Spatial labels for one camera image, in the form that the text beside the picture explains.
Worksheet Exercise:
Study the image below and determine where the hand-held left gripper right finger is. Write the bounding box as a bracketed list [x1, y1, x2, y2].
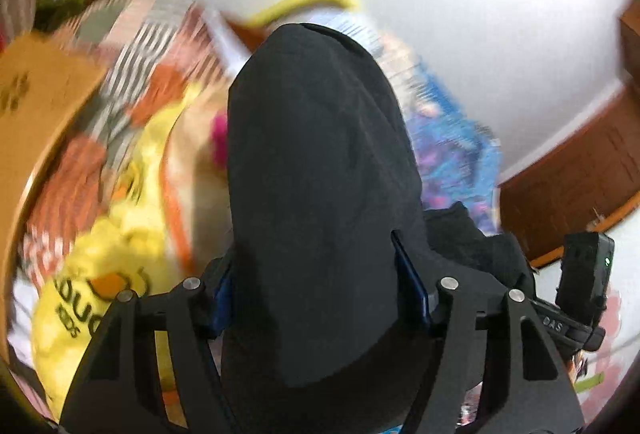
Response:
[390, 229, 586, 434]

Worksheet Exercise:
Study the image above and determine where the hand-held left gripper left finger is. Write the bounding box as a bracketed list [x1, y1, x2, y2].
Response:
[59, 259, 236, 434]

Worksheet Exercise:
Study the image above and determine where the black zip jacket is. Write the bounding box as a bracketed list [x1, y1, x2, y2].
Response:
[220, 22, 538, 434]

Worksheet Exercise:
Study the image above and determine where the brown wooden door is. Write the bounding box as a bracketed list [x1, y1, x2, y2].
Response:
[497, 0, 640, 270]

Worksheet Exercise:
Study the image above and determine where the yellow orange printed blanket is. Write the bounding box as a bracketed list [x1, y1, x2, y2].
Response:
[30, 84, 236, 420]

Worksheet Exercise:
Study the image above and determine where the blue patchwork blanket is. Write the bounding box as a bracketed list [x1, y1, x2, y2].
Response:
[310, 9, 503, 235]

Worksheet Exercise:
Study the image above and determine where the pink cloth piece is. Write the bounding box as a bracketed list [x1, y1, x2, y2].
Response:
[210, 111, 231, 167]

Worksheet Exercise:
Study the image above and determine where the striped orange white blanket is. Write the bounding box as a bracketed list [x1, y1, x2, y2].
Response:
[15, 0, 241, 275]

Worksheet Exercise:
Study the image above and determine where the brown cardboard box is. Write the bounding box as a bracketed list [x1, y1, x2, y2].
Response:
[0, 32, 108, 365]

